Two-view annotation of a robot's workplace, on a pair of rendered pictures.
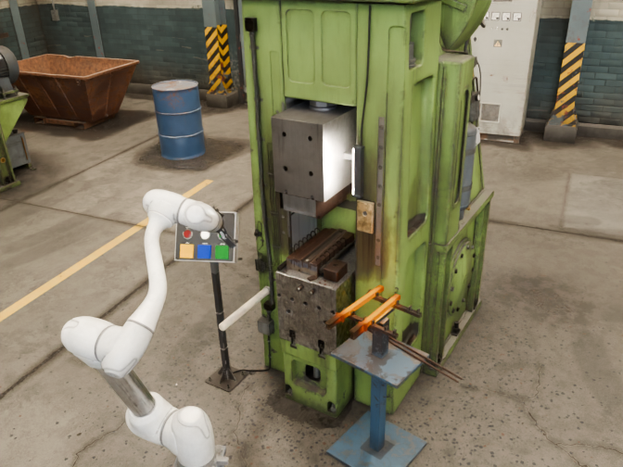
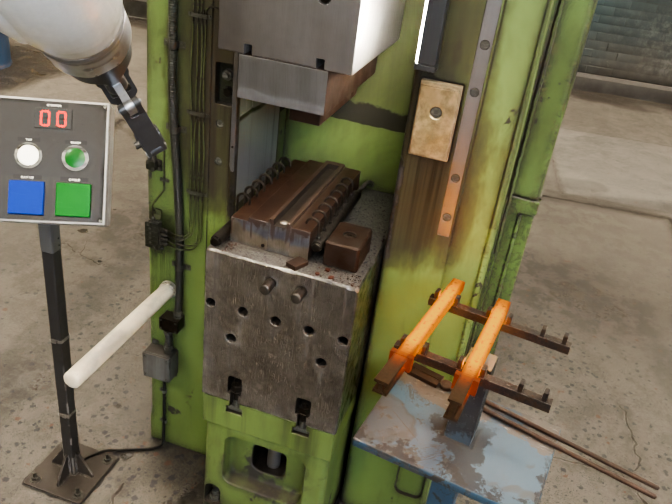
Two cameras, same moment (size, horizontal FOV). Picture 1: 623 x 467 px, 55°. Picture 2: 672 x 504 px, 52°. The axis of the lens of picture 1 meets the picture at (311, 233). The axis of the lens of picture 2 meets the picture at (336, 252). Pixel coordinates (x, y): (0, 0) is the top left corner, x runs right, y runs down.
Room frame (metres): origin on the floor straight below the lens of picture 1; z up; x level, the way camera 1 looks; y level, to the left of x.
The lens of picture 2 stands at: (1.42, 0.34, 1.73)
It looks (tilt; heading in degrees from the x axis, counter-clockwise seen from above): 29 degrees down; 342
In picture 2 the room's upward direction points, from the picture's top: 8 degrees clockwise
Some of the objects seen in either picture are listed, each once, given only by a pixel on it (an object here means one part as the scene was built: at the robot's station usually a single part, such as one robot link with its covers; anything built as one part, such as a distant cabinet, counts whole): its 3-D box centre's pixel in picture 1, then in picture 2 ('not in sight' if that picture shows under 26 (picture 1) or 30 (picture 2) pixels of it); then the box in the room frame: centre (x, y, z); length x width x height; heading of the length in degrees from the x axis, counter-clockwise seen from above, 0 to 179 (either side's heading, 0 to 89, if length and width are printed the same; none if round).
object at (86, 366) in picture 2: (245, 308); (123, 331); (2.93, 0.40, 0.62); 0.44 x 0.05 x 0.05; 148
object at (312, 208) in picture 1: (320, 191); (314, 64); (3.00, -0.05, 1.32); 0.42 x 0.20 x 0.10; 148
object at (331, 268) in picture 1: (336, 271); (348, 246); (2.77, -0.12, 0.95); 0.12 x 0.08 x 0.06; 148
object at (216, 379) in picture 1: (225, 372); (70, 460); (3.05, 0.58, 0.05); 0.22 x 0.22 x 0.09; 58
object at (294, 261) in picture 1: (321, 249); (300, 201); (3.00, -0.05, 0.96); 0.42 x 0.20 x 0.09; 148
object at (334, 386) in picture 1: (331, 353); (296, 412); (2.98, -0.10, 0.23); 0.55 x 0.37 x 0.47; 148
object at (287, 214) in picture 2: (324, 245); (310, 191); (2.98, -0.07, 0.99); 0.42 x 0.05 x 0.01; 148
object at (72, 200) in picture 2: (222, 252); (73, 200); (2.91, 0.49, 1.01); 0.07 x 0.05 x 0.07; 83
